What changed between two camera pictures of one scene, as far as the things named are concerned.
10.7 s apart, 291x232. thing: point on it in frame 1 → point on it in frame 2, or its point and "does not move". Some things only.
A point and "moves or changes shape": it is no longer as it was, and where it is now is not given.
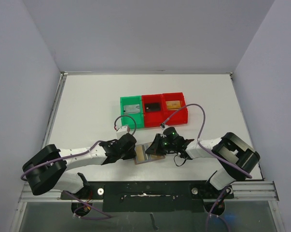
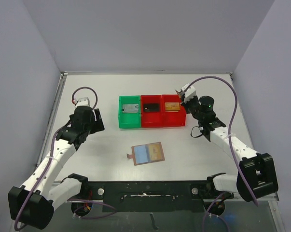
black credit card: x=153 y=107 does not move
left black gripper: x=129 y=147 → x=97 y=121
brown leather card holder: x=142 y=157 moves or changes shape
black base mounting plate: x=151 y=196 does not move
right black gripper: x=158 y=145 → x=185 y=105
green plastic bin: x=131 y=106 moves or changes shape
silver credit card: x=131 y=108 does not move
